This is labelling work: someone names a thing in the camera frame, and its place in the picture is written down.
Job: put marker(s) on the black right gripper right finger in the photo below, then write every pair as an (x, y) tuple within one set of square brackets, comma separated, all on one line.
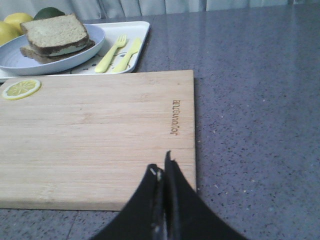
[(187, 216)]

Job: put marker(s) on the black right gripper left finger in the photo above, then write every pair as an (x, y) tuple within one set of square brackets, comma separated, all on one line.
[(142, 218)]

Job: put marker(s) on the bread slice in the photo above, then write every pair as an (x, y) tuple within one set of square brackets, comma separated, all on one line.
[(27, 51), (56, 36)]

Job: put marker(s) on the light blue plate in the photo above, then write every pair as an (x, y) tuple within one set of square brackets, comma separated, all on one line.
[(15, 64)]

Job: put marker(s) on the white serving tray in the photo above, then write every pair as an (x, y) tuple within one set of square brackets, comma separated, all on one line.
[(132, 30)]

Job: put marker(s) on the wooden cutting board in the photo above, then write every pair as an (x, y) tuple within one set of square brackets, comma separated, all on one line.
[(83, 142)]

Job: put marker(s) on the yellow plastic knife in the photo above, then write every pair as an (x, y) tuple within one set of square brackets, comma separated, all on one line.
[(122, 65)]

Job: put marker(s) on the yellow plastic fork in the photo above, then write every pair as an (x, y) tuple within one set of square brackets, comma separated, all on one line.
[(104, 63)]

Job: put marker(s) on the lemon slice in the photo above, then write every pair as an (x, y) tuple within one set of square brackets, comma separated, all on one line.
[(21, 89)]

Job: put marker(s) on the green lime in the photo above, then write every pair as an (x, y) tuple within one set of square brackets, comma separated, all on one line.
[(48, 12)]

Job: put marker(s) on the front yellow lemon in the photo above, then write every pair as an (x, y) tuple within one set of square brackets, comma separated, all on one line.
[(7, 33)]

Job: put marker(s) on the yellow lemon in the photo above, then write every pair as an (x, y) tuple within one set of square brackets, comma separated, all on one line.
[(7, 33), (16, 19)]

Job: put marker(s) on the rear yellow lemon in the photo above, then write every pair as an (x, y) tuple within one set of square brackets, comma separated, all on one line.
[(16, 19)]

